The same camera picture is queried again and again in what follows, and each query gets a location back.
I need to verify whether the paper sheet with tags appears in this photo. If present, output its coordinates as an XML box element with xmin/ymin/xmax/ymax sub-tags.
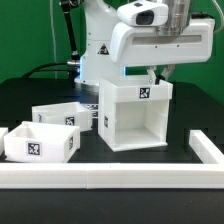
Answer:
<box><xmin>84</xmin><ymin>104</ymin><xmax>98</xmax><ymax>119</ymax></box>

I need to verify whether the black cable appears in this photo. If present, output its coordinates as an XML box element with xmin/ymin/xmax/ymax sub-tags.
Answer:
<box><xmin>22</xmin><ymin>61</ymin><xmax>81</xmax><ymax>80</ymax></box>

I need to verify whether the white front drawer box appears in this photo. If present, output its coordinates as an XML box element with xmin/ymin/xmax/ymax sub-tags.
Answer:
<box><xmin>4</xmin><ymin>122</ymin><xmax>80</xmax><ymax>163</ymax></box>

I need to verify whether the white drawer cabinet frame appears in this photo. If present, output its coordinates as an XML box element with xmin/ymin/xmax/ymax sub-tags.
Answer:
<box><xmin>98</xmin><ymin>75</ymin><xmax>173</xmax><ymax>152</ymax></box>

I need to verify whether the thin white cable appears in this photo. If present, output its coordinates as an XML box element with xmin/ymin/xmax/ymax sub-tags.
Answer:
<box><xmin>49</xmin><ymin>0</ymin><xmax>58</xmax><ymax>80</ymax></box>

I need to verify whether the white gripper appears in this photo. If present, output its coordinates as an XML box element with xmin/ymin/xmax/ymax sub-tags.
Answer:
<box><xmin>110</xmin><ymin>19</ymin><xmax>214</xmax><ymax>84</ymax></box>

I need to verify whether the white drawer box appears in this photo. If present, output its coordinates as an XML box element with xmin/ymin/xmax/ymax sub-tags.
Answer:
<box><xmin>4</xmin><ymin>122</ymin><xmax>80</xmax><ymax>163</ymax></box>
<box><xmin>32</xmin><ymin>102</ymin><xmax>92</xmax><ymax>132</ymax></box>

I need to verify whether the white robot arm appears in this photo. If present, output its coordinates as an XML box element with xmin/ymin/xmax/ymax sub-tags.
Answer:
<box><xmin>60</xmin><ymin>0</ymin><xmax>215</xmax><ymax>90</ymax></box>

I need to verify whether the white block at left edge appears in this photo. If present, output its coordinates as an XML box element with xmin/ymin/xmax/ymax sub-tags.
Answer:
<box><xmin>0</xmin><ymin>127</ymin><xmax>8</xmax><ymax>156</ymax></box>

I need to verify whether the white L-shaped fence rail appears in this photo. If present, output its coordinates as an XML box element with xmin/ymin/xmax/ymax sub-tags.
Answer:
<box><xmin>0</xmin><ymin>130</ymin><xmax>224</xmax><ymax>189</ymax></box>

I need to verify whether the white rear drawer box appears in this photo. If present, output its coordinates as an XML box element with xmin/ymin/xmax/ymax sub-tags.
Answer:
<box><xmin>32</xmin><ymin>102</ymin><xmax>92</xmax><ymax>132</ymax></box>

